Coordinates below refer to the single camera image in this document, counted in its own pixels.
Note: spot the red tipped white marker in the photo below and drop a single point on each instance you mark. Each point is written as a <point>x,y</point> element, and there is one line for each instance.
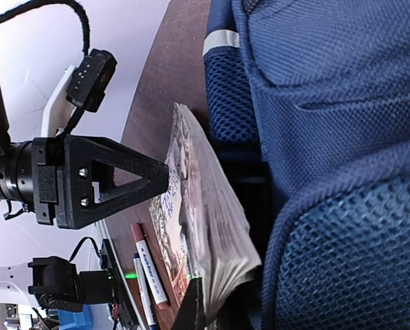
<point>150,270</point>

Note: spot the navy blue student backpack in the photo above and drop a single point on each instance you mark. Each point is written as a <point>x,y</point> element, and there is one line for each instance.
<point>309,106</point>

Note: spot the blue capped white marker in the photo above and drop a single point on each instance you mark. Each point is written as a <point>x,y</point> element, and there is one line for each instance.
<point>144,295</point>

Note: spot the aluminium front rail frame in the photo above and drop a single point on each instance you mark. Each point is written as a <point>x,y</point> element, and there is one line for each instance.
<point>128,313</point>

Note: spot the pink illustrated paperback book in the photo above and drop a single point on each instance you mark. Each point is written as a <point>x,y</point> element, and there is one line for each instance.
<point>199,222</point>

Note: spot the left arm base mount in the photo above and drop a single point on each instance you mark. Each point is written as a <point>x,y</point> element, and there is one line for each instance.
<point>58,285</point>

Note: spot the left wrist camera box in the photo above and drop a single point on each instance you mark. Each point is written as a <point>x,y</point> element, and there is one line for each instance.
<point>80,90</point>

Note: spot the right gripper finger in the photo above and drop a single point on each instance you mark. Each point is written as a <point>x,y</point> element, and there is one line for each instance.
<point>191,314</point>

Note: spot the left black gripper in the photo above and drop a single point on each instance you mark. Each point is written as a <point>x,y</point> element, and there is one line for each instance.
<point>76,181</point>

